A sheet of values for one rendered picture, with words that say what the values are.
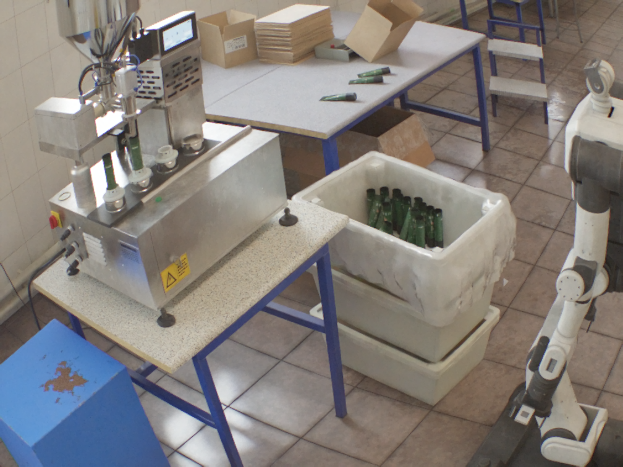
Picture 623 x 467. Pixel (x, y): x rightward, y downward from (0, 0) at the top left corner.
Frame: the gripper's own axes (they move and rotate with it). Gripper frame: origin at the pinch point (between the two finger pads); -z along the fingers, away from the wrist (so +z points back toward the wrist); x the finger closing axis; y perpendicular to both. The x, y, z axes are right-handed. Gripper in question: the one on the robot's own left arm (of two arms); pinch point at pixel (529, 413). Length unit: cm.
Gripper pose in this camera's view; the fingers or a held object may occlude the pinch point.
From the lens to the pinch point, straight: 196.1
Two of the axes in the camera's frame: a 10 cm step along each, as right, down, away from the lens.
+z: 0.6, -7.8, -6.2
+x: -8.4, -3.8, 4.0
